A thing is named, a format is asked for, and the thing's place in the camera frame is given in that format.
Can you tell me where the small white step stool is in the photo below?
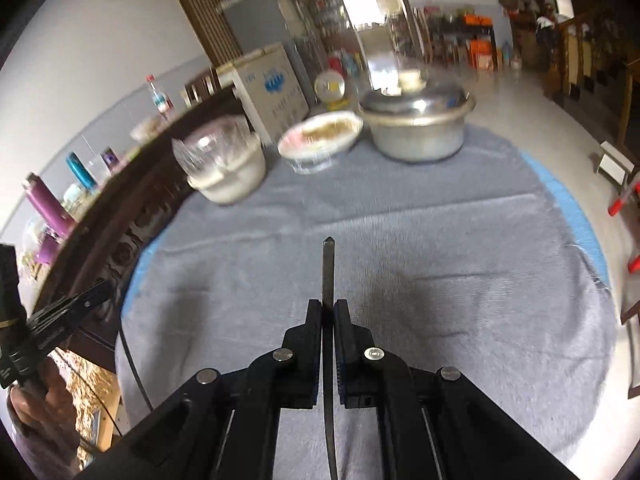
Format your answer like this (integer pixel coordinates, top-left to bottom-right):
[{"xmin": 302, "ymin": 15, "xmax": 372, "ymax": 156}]
[{"xmin": 594, "ymin": 141, "xmax": 638, "ymax": 192}]

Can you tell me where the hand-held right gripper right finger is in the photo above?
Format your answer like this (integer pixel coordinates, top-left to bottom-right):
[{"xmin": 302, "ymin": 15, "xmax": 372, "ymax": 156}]
[{"xmin": 334, "ymin": 299, "xmax": 583, "ymax": 480}]

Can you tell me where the blue cloth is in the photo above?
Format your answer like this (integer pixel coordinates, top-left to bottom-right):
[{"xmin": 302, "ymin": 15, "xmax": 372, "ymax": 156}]
[{"xmin": 120, "ymin": 147, "xmax": 613, "ymax": 341}]

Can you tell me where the grey refrigerator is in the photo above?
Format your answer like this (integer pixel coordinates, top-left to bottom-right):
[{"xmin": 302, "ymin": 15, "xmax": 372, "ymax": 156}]
[{"xmin": 216, "ymin": 0, "xmax": 301, "ymax": 68}]

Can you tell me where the wooden staircase railing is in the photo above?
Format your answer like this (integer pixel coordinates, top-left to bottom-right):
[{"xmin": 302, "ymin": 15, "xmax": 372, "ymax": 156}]
[{"xmin": 542, "ymin": 2, "xmax": 640, "ymax": 147}]

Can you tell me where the blue bottle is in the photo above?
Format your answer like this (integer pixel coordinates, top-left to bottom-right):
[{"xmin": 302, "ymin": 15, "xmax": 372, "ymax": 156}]
[{"xmin": 66, "ymin": 152, "xmax": 99, "ymax": 190}]

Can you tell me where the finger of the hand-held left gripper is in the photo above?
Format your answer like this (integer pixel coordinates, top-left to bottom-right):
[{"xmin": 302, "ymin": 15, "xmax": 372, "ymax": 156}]
[{"xmin": 25, "ymin": 279, "xmax": 115, "ymax": 356}]

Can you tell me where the person's left forearm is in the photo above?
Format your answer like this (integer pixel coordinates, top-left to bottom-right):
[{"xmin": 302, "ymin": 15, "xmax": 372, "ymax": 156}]
[{"xmin": 12, "ymin": 425, "xmax": 86, "ymax": 480}]

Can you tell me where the white chest freezer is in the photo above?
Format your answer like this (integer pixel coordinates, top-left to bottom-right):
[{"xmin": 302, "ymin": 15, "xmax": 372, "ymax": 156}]
[{"xmin": 216, "ymin": 42, "xmax": 311, "ymax": 147}]

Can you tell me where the red-capped clear bottle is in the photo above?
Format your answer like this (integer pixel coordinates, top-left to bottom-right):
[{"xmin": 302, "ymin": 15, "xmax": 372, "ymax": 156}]
[{"xmin": 145, "ymin": 75, "xmax": 175, "ymax": 121}]

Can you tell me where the metal pot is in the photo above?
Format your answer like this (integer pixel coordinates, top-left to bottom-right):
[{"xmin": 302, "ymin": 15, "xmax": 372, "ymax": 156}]
[{"xmin": 367, "ymin": 105, "xmax": 473, "ymax": 163}]

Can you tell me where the purple thermos bottle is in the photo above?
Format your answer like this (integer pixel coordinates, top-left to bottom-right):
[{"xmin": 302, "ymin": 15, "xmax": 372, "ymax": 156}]
[{"xmin": 22, "ymin": 172, "xmax": 77, "ymax": 237}]

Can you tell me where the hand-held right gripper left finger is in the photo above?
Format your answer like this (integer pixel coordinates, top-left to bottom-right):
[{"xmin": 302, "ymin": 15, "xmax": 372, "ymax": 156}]
[{"xmin": 75, "ymin": 299, "xmax": 323, "ymax": 480}]

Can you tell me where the white bowl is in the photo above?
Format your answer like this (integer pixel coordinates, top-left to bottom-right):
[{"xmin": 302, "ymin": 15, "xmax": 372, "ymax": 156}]
[{"xmin": 187, "ymin": 135, "xmax": 267, "ymax": 206}]

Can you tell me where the person's left hand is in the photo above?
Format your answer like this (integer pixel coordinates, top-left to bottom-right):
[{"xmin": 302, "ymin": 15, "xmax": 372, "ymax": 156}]
[{"xmin": 7, "ymin": 355, "xmax": 81, "ymax": 443}]

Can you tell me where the metal pot lid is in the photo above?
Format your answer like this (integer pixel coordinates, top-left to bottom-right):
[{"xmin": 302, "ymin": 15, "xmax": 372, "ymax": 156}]
[{"xmin": 358, "ymin": 69, "xmax": 477, "ymax": 117}]

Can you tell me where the glass bowl with food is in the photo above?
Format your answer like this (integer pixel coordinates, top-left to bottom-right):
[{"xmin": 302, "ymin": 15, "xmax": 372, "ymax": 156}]
[{"xmin": 277, "ymin": 111, "xmax": 364, "ymax": 176}]

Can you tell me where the wooden chair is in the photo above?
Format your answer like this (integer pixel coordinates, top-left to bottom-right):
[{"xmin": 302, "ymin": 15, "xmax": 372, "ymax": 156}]
[{"xmin": 181, "ymin": 67, "xmax": 223, "ymax": 108}]

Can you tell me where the black cable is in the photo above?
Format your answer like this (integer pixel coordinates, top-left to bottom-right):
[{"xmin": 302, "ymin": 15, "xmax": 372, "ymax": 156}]
[{"xmin": 116, "ymin": 327, "xmax": 153, "ymax": 413}]

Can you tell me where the grey towel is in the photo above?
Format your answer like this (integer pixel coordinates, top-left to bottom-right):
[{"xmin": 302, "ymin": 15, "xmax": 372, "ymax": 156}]
[{"xmin": 115, "ymin": 125, "xmax": 618, "ymax": 468}]

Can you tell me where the brown wooden door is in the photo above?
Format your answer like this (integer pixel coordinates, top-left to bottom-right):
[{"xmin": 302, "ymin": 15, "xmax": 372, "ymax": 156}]
[{"xmin": 161, "ymin": 0, "xmax": 251, "ymax": 68}]

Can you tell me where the cluttered side table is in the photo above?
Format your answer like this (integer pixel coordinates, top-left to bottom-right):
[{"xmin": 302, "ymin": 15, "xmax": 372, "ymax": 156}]
[{"xmin": 425, "ymin": 7, "xmax": 503, "ymax": 71}]

